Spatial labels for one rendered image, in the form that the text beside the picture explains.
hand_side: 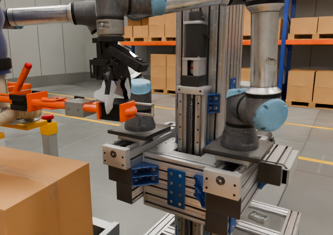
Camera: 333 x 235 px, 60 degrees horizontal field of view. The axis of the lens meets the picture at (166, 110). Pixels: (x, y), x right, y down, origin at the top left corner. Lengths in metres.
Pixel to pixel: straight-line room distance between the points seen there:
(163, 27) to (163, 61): 1.04
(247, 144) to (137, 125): 0.51
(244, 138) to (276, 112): 0.19
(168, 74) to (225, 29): 7.76
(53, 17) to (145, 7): 0.63
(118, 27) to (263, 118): 0.53
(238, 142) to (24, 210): 0.77
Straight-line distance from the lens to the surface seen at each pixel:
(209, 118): 1.36
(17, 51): 11.32
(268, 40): 0.98
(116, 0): 0.82
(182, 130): 1.35
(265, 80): 0.99
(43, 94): 1.06
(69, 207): 1.24
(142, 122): 1.35
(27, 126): 1.19
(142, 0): 0.83
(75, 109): 0.90
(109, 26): 0.81
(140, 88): 1.33
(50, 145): 1.80
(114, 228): 1.46
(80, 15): 1.35
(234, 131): 1.13
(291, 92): 7.85
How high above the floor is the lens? 1.42
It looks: 12 degrees down
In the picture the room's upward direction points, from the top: straight up
